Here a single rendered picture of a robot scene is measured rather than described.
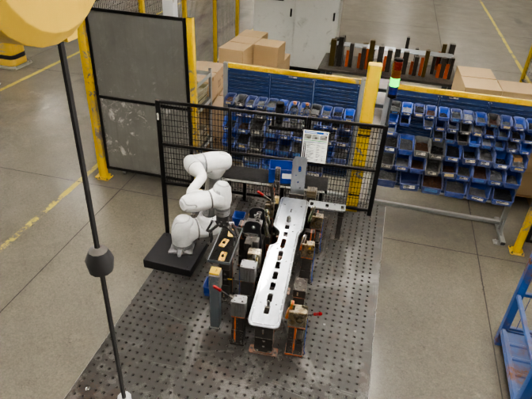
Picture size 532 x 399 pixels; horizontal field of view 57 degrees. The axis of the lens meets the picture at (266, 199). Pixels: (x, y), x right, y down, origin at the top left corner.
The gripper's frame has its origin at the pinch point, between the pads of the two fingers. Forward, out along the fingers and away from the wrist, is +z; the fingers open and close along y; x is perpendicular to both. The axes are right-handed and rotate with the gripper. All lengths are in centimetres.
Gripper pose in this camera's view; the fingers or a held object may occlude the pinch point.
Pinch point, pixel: (222, 241)
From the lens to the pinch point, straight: 297.8
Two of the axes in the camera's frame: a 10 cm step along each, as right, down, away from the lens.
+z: -0.5, 8.4, 5.4
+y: 9.8, 1.4, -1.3
